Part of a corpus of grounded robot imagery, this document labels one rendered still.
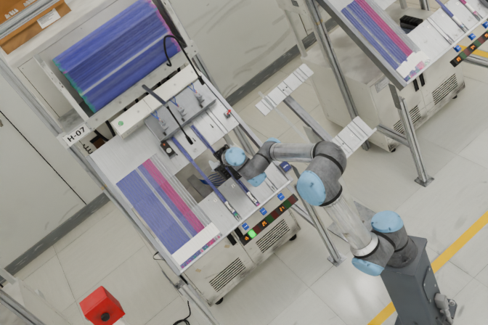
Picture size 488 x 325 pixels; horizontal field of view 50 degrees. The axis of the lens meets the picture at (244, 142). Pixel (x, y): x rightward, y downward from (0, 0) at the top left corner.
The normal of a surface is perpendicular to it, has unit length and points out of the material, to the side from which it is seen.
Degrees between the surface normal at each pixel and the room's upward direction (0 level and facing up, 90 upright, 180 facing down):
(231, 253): 90
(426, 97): 90
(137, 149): 43
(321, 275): 0
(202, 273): 90
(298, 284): 0
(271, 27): 90
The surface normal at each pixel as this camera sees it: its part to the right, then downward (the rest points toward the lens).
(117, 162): 0.05, -0.25
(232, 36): 0.50, 0.37
